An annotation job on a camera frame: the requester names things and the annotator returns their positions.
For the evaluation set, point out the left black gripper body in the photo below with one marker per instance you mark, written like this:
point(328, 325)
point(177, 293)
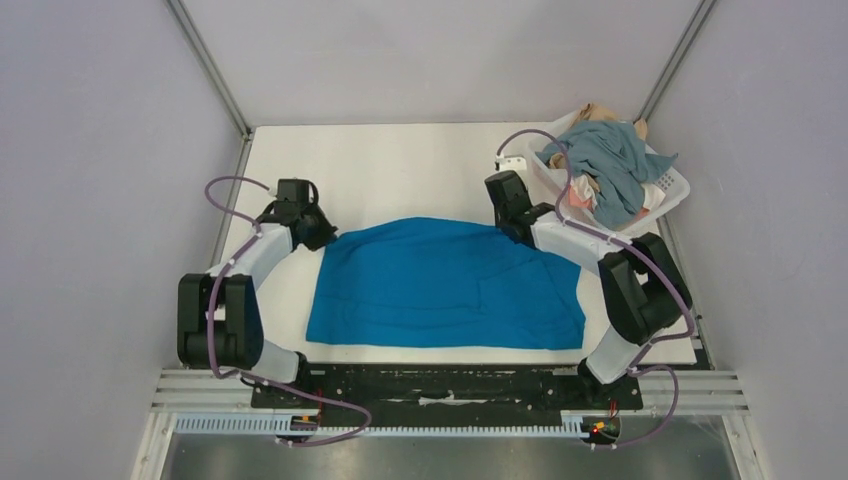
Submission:
point(319, 231)

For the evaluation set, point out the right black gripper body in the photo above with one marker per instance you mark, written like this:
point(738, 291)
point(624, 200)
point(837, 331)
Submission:
point(515, 225)

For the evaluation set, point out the blue t-shirt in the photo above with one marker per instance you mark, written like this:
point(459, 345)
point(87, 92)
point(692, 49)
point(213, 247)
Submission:
point(436, 283)

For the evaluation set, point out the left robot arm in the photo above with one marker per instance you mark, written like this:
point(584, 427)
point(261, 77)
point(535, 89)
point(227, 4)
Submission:
point(219, 325)

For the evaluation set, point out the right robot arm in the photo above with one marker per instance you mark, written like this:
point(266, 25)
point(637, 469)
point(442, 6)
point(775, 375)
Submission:
point(643, 290)

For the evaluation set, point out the pink t-shirt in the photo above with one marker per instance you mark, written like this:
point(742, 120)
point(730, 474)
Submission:
point(576, 199)

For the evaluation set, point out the grey-blue t-shirt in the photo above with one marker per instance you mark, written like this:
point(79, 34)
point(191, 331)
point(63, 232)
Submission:
point(606, 166)

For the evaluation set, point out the beige t-shirt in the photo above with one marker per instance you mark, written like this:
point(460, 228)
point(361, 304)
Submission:
point(596, 112)

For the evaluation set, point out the white t-shirt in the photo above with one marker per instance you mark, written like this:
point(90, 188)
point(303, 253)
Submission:
point(586, 185)

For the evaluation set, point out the white laundry basket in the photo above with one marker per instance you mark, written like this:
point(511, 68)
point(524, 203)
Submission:
point(606, 185)

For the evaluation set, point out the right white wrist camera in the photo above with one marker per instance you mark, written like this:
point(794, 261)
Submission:
point(510, 162)

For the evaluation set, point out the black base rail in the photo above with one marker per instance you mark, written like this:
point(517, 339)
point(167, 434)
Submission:
point(450, 395)

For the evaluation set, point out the white cable duct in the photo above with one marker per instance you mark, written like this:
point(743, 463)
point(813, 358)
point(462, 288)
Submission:
point(290, 427)

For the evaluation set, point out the aluminium frame left post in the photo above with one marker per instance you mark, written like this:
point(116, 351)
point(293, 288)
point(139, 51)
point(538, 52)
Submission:
point(244, 131)

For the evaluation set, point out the aluminium frame post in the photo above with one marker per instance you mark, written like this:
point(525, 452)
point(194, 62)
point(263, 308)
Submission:
point(244, 131)
point(683, 45)

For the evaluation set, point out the aluminium frame right post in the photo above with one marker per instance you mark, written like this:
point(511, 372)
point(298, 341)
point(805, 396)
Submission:
point(683, 45)

